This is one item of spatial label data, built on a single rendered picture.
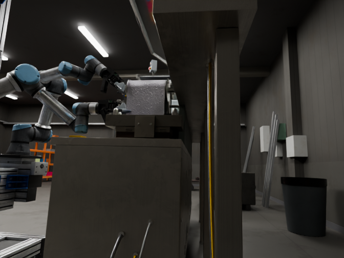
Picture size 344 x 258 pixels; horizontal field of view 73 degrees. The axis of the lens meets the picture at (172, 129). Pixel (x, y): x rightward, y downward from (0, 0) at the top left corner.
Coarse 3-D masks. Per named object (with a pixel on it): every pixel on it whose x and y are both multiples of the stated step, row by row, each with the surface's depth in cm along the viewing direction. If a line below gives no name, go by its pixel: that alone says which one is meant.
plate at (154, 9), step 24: (168, 0) 57; (192, 0) 56; (216, 0) 55; (240, 0) 55; (168, 24) 61; (192, 24) 61; (216, 24) 60; (240, 24) 60; (168, 48) 73; (192, 48) 73; (240, 48) 72; (192, 72) 91; (192, 96) 123; (192, 120) 186
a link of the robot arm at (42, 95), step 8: (40, 88) 142; (32, 96) 142; (40, 96) 142; (48, 96) 144; (48, 104) 144; (56, 104) 146; (56, 112) 146; (64, 112) 148; (64, 120) 149; (72, 120) 149; (72, 128) 152
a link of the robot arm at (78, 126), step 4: (76, 116) 142; (80, 116) 140; (84, 116) 141; (88, 116) 144; (76, 120) 141; (80, 120) 140; (84, 120) 141; (88, 120) 144; (76, 124) 140; (80, 124) 140; (84, 124) 141; (88, 124) 144; (76, 128) 140; (80, 128) 140; (84, 128) 141; (76, 132) 140; (80, 132) 140; (84, 132) 141
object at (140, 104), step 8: (128, 96) 143; (136, 96) 142; (144, 96) 142; (152, 96) 141; (160, 96) 141; (128, 104) 142; (136, 104) 142; (144, 104) 141; (152, 104) 140; (160, 104) 140; (136, 112) 141; (144, 112) 140; (152, 112) 140; (160, 112) 139
